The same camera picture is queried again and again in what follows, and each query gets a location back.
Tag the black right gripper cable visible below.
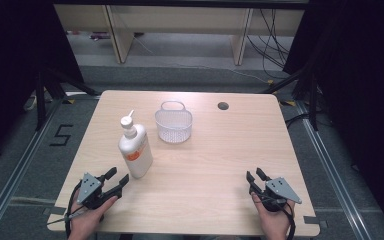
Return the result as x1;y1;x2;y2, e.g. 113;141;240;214
263;194;297;240

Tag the thin grey cable tie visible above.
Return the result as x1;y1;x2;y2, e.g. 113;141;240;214
46;211;85;226

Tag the metal floor rail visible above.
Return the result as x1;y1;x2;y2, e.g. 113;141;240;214
295;99;372;240
0;98;64;240

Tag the grey tape strip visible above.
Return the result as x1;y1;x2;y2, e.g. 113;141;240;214
42;206;67;216
303;215;328;230

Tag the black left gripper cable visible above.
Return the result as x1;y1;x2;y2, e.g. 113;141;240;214
64;179;83;240

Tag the dark curtain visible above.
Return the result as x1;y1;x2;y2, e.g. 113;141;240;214
282;0;384;236
0;0;85;169

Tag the person's right hand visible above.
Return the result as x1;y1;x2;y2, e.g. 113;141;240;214
250;192;296;240

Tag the black metal stand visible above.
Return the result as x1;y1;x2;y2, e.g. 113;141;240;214
262;65;320;132
34;65;100;132

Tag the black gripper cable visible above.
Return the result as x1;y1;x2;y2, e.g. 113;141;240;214
263;194;297;240
64;179;83;240

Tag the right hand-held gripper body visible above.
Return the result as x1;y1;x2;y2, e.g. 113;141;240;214
250;176;303;213

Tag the white pump bottle orange label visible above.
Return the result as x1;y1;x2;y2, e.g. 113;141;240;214
117;109;154;180

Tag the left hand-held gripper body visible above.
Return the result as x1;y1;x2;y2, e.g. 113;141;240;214
76;172;121;211

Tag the person's left hand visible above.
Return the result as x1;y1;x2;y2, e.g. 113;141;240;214
67;194;120;240

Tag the bundle of black cables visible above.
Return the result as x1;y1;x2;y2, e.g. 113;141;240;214
245;8;292;80

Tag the black floor cable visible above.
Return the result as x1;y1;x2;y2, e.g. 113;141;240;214
284;112;310;130

